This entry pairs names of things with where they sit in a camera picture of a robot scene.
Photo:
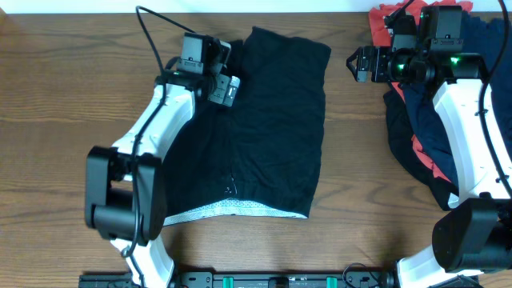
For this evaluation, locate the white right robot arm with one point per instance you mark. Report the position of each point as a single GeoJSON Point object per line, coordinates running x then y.
{"type": "Point", "coordinates": [475, 236]}

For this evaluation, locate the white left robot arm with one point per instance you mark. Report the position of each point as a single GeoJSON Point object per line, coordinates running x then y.
{"type": "Point", "coordinates": [125, 188]}

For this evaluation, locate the navy blue garment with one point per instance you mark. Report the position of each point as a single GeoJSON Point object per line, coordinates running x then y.
{"type": "Point", "coordinates": [480, 37]}

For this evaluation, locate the black shorts white waistband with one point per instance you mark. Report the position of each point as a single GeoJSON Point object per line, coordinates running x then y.
{"type": "Point", "coordinates": [260, 157]}

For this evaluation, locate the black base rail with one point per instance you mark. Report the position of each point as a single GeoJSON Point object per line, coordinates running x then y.
{"type": "Point", "coordinates": [353, 278]}

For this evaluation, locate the black garment in pile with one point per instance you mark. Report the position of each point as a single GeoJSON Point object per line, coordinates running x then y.
{"type": "Point", "coordinates": [409, 152]}

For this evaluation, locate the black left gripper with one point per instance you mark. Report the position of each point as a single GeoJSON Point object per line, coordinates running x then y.
{"type": "Point", "coordinates": [221, 96]}

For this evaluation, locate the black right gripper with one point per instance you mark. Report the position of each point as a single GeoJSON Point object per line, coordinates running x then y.
{"type": "Point", "coordinates": [366, 53]}

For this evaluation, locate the red garment in pile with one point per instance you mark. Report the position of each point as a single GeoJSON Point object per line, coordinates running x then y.
{"type": "Point", "coordinates": [388, 25]}

